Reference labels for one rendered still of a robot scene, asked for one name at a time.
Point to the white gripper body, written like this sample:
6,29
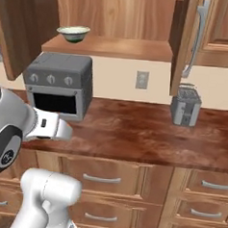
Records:
64,131

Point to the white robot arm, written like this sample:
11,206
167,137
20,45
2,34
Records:
9,121

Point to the white and green bowl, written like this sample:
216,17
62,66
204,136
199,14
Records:
73,33

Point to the grey toaster oven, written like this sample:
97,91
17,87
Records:
60,83

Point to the grey toaster oven knob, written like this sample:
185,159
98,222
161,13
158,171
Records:
68,81
34,78
51,79

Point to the wooden cupboard shelf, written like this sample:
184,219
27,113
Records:
117,48

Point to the open wooden cupboard door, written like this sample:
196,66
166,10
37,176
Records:
181,43
19,25

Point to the silver toaster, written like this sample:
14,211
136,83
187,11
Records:
185,106

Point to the closed wooden cupboard door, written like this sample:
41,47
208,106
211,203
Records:
223,30

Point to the grey wall outlet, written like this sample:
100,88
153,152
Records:
142,80

